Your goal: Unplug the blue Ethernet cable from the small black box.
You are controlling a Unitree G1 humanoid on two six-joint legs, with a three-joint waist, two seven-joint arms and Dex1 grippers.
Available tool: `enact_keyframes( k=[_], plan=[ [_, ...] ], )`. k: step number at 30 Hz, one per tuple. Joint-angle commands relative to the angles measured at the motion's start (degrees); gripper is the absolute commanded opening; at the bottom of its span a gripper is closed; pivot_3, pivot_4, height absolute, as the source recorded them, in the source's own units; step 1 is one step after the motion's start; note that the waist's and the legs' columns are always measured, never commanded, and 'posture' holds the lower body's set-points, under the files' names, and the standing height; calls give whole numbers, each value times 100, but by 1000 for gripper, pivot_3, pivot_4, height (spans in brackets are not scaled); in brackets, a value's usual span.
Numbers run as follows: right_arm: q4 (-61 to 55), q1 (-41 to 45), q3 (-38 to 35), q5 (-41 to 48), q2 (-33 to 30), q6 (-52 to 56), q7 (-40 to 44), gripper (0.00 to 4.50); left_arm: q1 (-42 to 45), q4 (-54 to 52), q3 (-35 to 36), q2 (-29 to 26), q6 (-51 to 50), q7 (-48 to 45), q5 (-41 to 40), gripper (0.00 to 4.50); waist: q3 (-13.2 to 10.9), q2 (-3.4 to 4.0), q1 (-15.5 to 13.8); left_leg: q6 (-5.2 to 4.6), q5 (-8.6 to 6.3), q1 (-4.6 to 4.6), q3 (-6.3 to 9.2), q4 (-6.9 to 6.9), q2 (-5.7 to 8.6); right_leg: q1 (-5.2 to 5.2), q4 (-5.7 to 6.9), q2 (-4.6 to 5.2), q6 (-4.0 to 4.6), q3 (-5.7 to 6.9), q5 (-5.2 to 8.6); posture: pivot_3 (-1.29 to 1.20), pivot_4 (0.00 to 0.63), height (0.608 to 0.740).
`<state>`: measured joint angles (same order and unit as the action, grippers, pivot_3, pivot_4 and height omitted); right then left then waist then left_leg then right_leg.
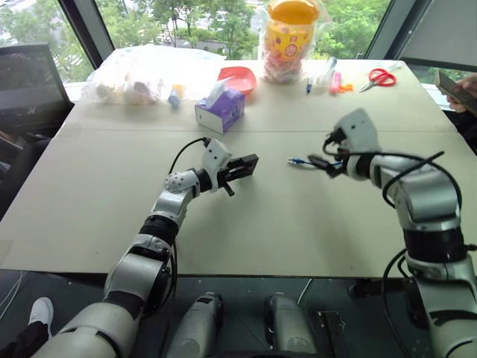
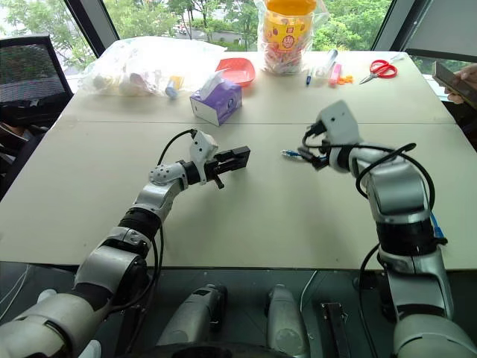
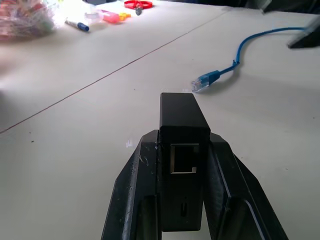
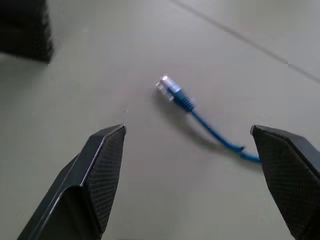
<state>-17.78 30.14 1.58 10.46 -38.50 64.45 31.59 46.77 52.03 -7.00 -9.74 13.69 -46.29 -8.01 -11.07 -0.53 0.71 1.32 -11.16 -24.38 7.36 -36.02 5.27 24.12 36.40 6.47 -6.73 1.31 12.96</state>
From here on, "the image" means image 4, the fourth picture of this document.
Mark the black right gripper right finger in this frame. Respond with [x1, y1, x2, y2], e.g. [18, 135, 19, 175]
[250, 124, 320, 240]

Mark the blue Ethernet cable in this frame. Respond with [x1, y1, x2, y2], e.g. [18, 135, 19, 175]
[155, 74, 263, 165]

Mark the small black box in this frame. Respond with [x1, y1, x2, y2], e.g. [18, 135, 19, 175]
[0, 0, 55, 63]

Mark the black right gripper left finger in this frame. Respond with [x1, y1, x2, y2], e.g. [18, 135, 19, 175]
[16, 124, 128, 240]

